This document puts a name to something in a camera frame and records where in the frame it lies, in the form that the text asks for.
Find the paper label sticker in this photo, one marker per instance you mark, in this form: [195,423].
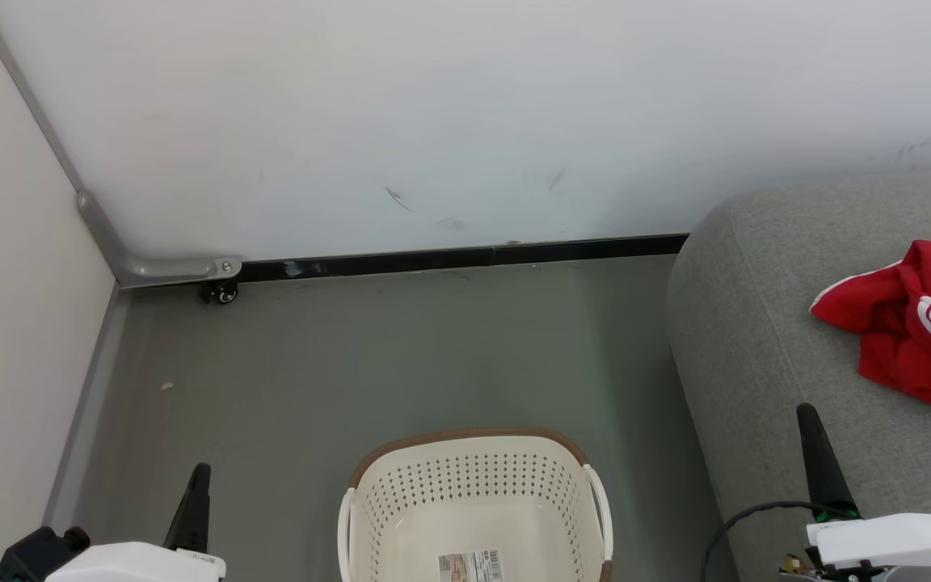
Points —
[469,566]

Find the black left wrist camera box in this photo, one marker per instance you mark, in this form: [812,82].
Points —
[33,556]

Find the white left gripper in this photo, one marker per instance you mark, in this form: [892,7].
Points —
[138,563]

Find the grey skirting strip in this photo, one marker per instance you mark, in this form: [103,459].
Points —
[86,420]

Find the black baseboard strip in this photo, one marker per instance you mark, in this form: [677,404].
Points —
[433,260]

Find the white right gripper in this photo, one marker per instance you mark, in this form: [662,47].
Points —
[894,540]

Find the grey metal corner trim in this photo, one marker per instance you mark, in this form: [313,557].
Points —
[166,268]

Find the small black caster wheel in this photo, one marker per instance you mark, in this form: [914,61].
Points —
[223,293]

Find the grey fabric sofa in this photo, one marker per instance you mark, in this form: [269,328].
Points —
[756,323]

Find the cream perforated laundry basket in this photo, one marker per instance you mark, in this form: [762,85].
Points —
[473,485]

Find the red garment with white trim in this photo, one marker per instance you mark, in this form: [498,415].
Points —
[878,315]

